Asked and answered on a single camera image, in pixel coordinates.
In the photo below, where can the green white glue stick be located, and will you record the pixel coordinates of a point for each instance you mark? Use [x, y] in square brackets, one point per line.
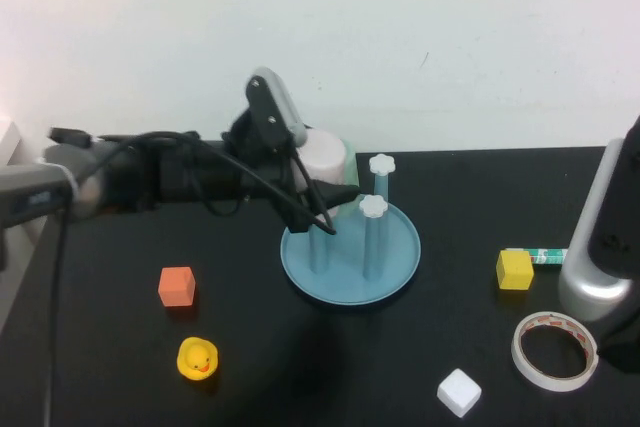
[547, 256]

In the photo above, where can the white foam cube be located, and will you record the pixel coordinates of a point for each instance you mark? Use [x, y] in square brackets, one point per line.
[459, 392]

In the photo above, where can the blue cup stand with posts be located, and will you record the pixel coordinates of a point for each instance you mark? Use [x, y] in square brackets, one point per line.
[350, 267]

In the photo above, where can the yellow rubber duck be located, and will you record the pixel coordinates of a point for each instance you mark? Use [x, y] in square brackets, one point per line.
[198, 358]

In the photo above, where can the orange foam cube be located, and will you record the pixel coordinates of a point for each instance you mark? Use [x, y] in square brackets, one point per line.
[176, 287]

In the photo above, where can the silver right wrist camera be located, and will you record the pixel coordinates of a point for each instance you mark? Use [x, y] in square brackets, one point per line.
[590, 257]

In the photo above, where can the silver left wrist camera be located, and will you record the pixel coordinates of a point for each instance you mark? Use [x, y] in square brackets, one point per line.
[280, 102]

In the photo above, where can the pink plastic cup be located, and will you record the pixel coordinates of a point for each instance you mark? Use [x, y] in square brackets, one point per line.
[325, 157]

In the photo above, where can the white furniture edge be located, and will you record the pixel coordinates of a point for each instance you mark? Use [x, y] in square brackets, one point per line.
[7, 139]

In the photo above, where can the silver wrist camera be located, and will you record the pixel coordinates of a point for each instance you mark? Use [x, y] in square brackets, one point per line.
[590, 257]
[280, 102]

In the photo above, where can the yellow foam cube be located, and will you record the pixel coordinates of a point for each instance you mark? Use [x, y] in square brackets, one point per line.
[514, 271]

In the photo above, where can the white tape roll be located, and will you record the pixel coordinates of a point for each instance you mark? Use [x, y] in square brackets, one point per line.
[590, 364]

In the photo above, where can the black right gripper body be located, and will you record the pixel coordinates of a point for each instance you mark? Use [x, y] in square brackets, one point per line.
[622, 337]

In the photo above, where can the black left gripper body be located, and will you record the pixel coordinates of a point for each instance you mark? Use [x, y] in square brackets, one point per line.
[240, 172]

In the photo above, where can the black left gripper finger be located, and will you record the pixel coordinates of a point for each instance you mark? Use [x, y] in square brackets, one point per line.
[340, 193]
[305, 222]

